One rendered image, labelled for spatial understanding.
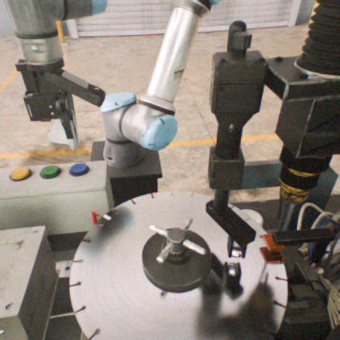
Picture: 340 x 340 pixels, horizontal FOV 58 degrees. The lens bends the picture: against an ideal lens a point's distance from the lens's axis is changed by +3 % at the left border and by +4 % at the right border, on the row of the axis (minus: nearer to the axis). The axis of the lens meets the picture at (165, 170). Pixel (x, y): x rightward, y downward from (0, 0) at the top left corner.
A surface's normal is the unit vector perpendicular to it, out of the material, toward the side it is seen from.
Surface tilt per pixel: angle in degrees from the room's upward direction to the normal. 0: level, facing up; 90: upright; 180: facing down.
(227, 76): 90
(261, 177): 90
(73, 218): 90
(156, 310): 0
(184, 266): 5
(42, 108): 90
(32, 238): 0
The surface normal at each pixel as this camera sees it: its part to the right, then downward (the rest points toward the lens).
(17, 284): -0.02, -0.80
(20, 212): 0.11, 0.58
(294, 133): -0.99, 0.08
